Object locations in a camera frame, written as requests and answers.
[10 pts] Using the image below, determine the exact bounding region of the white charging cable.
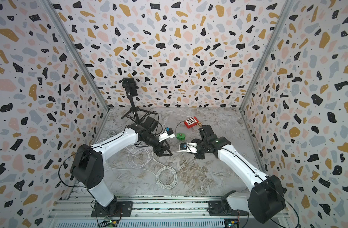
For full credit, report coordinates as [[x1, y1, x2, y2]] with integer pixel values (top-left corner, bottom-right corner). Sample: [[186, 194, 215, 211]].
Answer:
[[99, 129, 192, 190]]

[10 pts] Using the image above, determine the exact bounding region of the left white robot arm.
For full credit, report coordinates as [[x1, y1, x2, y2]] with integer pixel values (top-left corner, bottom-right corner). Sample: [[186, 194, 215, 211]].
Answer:
[[70, 118, 175, 208]]

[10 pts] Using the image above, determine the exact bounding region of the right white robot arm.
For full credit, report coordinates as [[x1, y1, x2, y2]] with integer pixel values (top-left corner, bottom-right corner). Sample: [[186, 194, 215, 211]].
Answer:
[[191, 125, 286, 224]]

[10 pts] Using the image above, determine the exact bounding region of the green tape roll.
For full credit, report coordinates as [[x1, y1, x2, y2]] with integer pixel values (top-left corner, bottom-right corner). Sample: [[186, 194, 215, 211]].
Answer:
[[176, 133, 186, 141]]

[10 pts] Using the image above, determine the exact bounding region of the red grid box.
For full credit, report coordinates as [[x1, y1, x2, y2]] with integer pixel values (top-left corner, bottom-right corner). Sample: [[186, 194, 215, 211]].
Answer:
[[184, 116, 199, 128]]

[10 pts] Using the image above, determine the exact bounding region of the right circuit board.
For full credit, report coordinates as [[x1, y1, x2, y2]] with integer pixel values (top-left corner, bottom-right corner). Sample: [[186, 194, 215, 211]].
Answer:
[[224, 218, 240, 228]]

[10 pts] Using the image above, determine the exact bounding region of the circuit board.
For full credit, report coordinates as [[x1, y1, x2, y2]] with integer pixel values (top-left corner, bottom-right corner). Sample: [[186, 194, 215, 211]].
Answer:
[[224, 218, 240, 228], [104, 219, 120, 228]]

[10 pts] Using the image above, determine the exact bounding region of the left circuit board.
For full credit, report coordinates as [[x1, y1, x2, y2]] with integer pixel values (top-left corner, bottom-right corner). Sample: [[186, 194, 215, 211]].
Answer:
[[104, 219, 120, 228]]

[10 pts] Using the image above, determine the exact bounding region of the black camera on tripod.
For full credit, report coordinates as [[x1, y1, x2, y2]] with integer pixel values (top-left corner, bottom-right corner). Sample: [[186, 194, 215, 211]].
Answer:
[[121, 78, 158, 132]]

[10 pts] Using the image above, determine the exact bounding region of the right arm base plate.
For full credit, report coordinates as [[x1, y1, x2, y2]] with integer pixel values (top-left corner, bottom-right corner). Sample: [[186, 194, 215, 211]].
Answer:
[[207, 200, 248, 217]]

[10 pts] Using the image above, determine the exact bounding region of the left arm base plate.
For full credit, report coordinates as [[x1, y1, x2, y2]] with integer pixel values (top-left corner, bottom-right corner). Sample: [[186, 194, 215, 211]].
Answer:
[[91, 201, 133, 218]]

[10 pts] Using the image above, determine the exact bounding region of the aluminium rail frame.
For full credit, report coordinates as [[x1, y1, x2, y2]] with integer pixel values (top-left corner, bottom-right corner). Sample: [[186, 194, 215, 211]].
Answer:
[[47, 190, 293, 228]]

